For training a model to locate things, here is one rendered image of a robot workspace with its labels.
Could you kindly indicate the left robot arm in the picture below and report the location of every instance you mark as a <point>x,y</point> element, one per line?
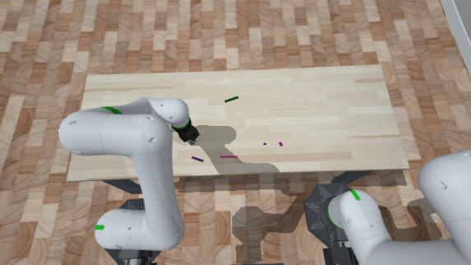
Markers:
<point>135,130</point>

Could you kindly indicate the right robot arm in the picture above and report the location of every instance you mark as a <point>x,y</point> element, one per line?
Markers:
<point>445,181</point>

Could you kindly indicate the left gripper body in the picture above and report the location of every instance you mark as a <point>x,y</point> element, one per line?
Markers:
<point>187,133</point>

